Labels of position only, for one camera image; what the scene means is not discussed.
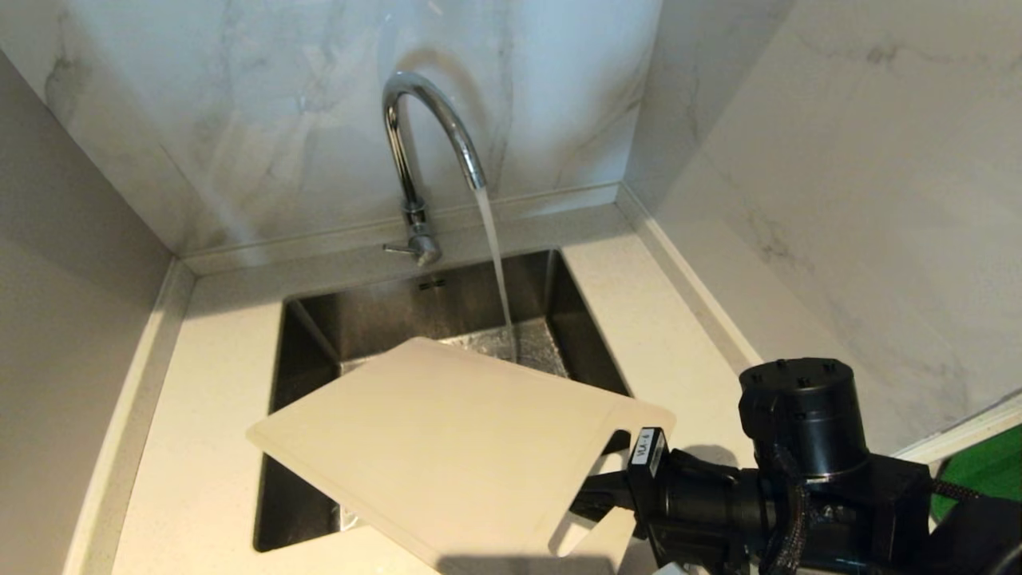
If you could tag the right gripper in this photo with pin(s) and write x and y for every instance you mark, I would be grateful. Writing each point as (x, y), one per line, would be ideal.
(687, 503)

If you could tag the white plastic cutting board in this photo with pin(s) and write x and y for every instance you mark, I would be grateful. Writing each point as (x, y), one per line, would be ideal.
(447, 439)

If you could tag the chrome gooseneck faucet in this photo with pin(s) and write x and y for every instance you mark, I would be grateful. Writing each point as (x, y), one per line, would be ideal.
(415, 209)

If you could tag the stainless steel sink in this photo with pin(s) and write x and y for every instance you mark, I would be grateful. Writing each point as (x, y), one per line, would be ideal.
(447, 319)

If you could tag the green mat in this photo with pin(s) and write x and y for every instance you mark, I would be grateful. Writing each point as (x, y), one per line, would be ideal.
(986, 471)

